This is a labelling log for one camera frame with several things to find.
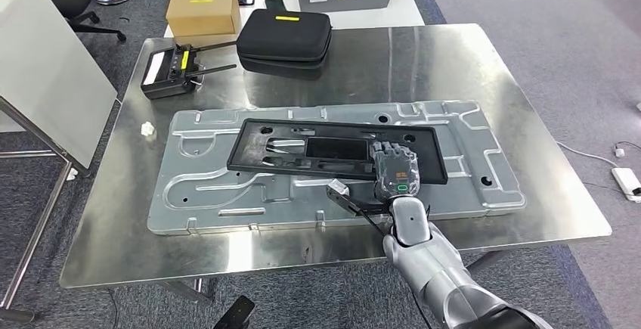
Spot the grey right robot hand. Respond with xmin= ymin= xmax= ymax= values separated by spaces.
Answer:
xmin=369 ymin=140 xmax=422 ymax=203

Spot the black plastic bracket part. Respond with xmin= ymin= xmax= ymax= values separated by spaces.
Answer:
xmin=226 ymin=118 xmax=449 ymax=186

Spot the steel workbench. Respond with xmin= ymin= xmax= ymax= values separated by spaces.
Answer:
xmin=59 ymin=23 xmax=613 ymax=306

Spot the white table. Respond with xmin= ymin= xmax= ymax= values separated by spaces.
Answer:
xmin=163 ymin=0 xmax=426 ymax=39

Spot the black zippered carry case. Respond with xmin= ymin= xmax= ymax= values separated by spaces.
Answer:
xmin=235 ymin=0 xmax=333 ymax=81

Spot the grey metal fixture plate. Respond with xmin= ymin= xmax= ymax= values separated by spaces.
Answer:
xmin=146 ymin=99 xmax=527 ymax=237

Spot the white power adapter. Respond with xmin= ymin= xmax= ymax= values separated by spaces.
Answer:
xmin=611 ymin=166 xmax=641 ymax=204

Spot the black remote controller with antennas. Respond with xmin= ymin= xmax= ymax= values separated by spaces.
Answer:
xmin=141 ymin=39 xmax=239 ymax=101

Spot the brown cardboard box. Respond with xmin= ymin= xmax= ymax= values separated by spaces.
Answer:
xmin=165 ymin=0 xmax=243 ymax=47

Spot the white side panel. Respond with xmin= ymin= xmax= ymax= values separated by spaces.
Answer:
xmin=0 ymin=0 xmax=119 ymax=170

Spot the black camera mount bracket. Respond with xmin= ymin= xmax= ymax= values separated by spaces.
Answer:
xmin=327 ymin=191 xmax=394 ymax=219

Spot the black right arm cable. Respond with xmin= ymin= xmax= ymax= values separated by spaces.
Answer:
xmin=356 ymin=205 xmax=432 ymax=329

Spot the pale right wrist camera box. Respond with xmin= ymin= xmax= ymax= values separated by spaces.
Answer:
xmin=326 ymin=178 xmax=351 ymax=200

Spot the white adapter cable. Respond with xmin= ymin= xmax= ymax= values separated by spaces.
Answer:
xmin=556 ymin=141 xmax=619 ymax=169

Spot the black floor cable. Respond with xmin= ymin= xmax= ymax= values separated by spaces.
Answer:
xmin=106 ymin=287 xmax=120 ymax=329

